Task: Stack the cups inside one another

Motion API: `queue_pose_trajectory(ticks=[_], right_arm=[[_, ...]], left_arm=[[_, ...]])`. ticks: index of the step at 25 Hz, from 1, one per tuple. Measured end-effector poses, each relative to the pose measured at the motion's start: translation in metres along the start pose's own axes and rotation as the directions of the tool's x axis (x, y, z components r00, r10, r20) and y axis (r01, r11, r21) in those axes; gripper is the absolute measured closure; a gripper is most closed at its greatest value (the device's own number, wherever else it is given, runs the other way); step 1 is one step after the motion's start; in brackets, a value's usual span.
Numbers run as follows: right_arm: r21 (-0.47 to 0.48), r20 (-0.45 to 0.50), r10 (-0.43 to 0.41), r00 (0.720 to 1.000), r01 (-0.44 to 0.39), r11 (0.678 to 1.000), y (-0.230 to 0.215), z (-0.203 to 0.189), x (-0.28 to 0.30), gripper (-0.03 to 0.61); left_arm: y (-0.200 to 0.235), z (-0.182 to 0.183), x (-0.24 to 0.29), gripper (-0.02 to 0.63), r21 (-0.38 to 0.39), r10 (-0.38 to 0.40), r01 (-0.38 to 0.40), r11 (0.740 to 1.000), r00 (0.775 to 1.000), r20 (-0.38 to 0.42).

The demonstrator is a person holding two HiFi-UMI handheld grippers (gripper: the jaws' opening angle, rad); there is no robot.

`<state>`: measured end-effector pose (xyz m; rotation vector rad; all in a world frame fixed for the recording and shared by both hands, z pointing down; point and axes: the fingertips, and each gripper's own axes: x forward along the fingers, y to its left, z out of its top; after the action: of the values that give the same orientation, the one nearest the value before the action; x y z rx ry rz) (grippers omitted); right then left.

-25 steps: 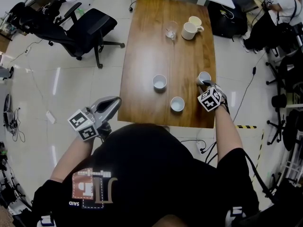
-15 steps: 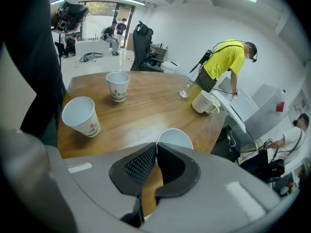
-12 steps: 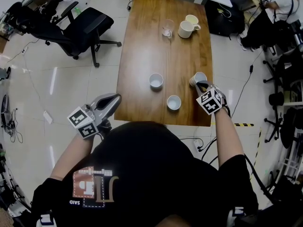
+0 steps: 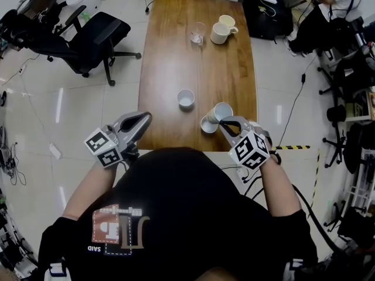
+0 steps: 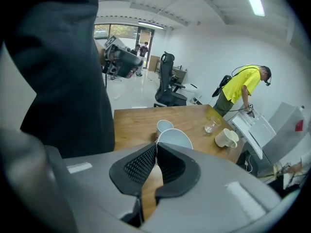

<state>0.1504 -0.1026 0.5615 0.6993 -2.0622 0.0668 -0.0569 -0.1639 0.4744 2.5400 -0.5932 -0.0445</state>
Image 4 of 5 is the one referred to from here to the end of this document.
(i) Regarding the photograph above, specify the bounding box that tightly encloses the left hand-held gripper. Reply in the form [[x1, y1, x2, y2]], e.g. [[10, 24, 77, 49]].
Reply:
[[84, 111, 153, 169]]

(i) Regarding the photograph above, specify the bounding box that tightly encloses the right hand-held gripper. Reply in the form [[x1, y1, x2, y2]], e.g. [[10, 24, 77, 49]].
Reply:
[[219, 115, 274, 172]]

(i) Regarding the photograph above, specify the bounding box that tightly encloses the white paper cup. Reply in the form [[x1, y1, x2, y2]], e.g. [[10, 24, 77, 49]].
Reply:
[[200, 116, 220, 135], [206, 102, 234, 125], [176, 88, 196, 112]]

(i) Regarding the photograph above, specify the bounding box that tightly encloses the person's right forearm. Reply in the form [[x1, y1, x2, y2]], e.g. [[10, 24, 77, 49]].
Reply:
[[259, 153, 303, 218]]

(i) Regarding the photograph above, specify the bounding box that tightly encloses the person's left forearm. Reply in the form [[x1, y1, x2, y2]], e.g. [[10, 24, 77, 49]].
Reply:
[[62, 156, 130, 221]]

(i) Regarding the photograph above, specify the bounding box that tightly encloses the white power strip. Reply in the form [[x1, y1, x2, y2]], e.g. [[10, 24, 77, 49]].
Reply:
[[236, 168, 250, 184]]

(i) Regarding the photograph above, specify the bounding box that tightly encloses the black wristband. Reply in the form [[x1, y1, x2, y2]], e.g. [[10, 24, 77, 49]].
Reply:
[[268, 150, 283, 166]]

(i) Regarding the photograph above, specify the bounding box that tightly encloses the wooden table with metal legs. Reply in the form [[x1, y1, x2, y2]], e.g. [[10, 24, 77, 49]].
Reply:
[[137, 0, 259, 153]]

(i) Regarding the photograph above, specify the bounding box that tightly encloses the white power adapter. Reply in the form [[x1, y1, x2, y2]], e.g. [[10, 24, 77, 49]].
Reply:
[[49, 142, 63, 160]]

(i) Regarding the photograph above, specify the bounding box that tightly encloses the person's black printed T-shirt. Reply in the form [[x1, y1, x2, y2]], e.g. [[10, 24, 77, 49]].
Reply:
[[37, 147, 319, 281]]

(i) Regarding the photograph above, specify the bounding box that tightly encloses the cream ceramic mug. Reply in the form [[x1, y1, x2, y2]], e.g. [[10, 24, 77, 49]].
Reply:
[[210, 22, 239, 45], [219, 15, 237, 29]]

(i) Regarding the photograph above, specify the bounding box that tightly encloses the black office chair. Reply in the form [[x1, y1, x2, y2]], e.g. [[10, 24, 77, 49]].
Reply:
[[0, 9, 71, 63], [318, 41, 375, 105], [323, 200, 375, 247], [46, 5, 142, 87], [322, 121, 367, 174]]

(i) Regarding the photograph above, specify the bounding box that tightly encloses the clear glass cup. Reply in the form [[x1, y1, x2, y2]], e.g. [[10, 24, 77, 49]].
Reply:
[[190, 22, 207, 45]]

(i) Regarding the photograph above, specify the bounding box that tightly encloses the black trash bin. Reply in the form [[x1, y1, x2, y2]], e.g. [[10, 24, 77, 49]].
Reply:
[[326, 104, 347, 124]]

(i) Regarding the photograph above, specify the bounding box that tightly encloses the black cabinet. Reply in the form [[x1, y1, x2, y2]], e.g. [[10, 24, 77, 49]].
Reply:
[[243, 0, 294, 39]]

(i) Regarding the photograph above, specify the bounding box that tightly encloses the black floor cable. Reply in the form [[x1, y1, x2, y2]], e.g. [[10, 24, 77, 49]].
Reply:
[[277, 54, 321, 149]]

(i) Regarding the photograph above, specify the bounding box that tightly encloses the white charger cable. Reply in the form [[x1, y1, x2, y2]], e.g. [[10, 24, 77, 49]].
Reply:
[[257, 4, 278, 18]]

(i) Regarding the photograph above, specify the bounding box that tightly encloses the thick black gripper cable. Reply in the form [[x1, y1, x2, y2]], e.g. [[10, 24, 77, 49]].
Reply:
[[291, 183, 342, 254]]

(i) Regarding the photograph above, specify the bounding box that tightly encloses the white wire rack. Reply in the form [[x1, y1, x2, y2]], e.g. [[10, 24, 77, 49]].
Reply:
[[341, 148, 375, 217]]

